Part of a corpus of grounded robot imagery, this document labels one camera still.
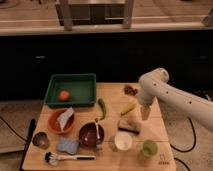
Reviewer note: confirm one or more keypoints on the brown block eraser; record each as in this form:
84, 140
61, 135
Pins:
129, 126

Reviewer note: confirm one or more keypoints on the metal cup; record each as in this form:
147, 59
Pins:
41, 140

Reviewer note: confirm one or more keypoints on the white cup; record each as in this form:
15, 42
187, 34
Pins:
123, 141

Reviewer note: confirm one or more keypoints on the green cup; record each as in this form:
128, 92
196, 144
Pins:
149, 148

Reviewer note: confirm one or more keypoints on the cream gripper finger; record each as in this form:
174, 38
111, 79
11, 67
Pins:
145, 111

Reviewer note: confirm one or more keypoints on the wooden stool frame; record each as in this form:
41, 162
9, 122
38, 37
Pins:
94, 12

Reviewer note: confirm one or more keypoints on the yellow banana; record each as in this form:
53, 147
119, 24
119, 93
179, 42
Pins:
129, 107

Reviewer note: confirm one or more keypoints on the dark red bowl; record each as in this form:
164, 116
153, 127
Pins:
90, 135

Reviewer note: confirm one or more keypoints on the green chili pepper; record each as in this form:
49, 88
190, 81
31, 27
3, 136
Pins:
102, 105

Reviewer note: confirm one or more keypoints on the white crumpled paper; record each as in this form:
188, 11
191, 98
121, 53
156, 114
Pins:
64, 117

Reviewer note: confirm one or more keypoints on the green plastic tray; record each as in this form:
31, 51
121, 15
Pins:
81, 87

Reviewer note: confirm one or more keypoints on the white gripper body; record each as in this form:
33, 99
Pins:
145, 99

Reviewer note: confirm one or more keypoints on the orange bowl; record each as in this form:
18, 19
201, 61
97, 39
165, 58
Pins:
54, 126

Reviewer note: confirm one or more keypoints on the blue sponge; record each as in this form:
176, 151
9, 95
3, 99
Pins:
68, 146

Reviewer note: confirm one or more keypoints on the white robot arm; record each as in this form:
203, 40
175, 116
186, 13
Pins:
155, 84

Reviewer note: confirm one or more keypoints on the white dish brush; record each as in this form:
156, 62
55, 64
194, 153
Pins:
53, 158

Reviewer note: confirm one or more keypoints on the orange tomato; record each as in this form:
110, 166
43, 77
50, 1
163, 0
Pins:
64, 96

